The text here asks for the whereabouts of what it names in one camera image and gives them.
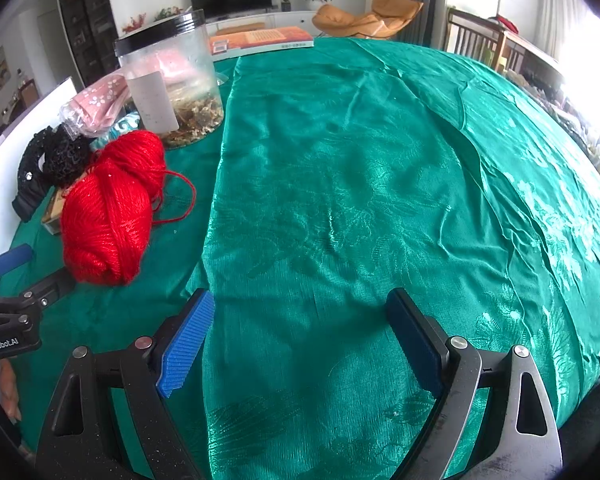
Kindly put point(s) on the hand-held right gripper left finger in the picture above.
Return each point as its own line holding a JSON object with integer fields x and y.
{"x": 187, "y": 345}

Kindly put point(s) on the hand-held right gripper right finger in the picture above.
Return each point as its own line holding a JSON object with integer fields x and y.
{"x": 415, "y": 345}

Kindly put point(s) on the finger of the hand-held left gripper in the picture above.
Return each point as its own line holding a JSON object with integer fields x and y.
{"x": 12, "y": 257}
{"x": 50, "y": 285}

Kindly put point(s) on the red yarn ball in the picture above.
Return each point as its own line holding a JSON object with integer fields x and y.
{"x": 105, "y": 210}

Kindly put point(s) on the black curly scrunchie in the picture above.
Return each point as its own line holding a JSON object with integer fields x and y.
{"x": 66, "y": 157}

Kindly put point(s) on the person's left hand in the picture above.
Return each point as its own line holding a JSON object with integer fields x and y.
{"x": 7, "y": 390}

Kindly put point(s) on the small wooden box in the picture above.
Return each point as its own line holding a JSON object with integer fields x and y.
{"x": 54, "y": 212}

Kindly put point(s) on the black lace fabric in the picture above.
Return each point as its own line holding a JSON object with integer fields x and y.
{"x": 29, "y": 185}

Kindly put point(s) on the white board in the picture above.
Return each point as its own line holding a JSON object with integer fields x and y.
{"x": 25, "y": 115}

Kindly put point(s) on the green patterned tablecloth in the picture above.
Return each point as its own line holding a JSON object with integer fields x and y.
{"x": 355, "y": 185}

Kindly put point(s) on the teal patterned fabric pouch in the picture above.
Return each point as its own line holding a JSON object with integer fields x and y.
{"x": 125, "y": 125}

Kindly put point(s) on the pink face mask pack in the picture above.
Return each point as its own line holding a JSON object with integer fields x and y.
{"x": 97, "y": 100}

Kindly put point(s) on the dark display cabinet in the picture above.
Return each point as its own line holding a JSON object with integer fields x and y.
{"x": 87, "y": 15}

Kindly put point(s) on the red flower arrangement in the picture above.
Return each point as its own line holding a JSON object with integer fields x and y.
{"x": 134, "y": 24}

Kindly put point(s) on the clear plastic jar black lid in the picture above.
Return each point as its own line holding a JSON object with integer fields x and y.
{"x": 190, "y": 60}

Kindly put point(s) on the leafy plant with red flowers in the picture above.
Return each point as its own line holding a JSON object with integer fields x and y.
{"x": 169, "y": 12}

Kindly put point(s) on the wooden chair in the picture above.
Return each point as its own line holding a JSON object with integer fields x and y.
{"x": 472, "y": 35}

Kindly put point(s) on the orange box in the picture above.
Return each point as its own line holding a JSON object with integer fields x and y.
{"x": 270, "y": 37}

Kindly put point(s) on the orange lounge chair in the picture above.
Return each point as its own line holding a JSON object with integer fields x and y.
{"x": 365, "y": 20}

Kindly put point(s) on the white television cabinet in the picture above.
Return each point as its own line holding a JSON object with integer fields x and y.
{"x": 290, "y": 19}

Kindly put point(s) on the framed wall picture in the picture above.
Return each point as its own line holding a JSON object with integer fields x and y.
{"x": 1, "y": 67}

